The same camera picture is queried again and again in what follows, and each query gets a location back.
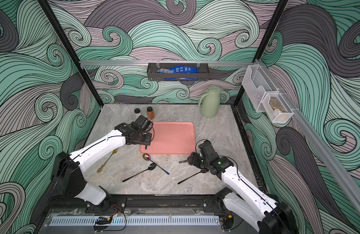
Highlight aluminium wall rail right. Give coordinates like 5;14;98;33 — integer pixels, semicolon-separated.
254;59;360;215

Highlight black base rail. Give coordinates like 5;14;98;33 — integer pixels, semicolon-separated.
49;195;227;214

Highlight clear plastic wall bin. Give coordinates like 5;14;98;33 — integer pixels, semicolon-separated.
242;64;278;112

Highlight aluminium wall rail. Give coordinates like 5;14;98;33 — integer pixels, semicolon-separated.
79;59;254;67
254;59;360;215

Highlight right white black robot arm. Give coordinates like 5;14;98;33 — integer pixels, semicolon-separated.
187;140;298;234

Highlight white spice jar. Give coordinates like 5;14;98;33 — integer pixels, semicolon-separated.
134;108;141;118

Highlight pink plastic tray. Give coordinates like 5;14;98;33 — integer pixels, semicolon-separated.
140;122;196;155

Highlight small clear bin with contents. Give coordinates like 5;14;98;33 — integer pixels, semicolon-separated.
262;93;294;124

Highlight blue snack packet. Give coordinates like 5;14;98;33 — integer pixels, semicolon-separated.
157;66;199;74

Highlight dark metal wall shelf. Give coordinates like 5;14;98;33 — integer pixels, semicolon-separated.
147;63;210;81

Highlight black spoon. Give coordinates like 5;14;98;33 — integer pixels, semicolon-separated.
177;169;208;185
122;163;156;182

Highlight orange spice jar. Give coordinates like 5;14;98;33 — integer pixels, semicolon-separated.
146;106;155;121

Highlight white perforated cable duct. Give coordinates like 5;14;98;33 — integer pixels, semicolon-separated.
49;215;220;227

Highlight sage green thermos jug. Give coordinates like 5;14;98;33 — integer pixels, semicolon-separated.
198;85;221;118

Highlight gold fork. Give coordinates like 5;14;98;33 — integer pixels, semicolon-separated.
97;148;118;173

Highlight aluminium wall rail back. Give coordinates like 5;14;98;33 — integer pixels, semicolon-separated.
79;59;254;67

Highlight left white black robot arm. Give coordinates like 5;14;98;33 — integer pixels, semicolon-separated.
51;115;154;213

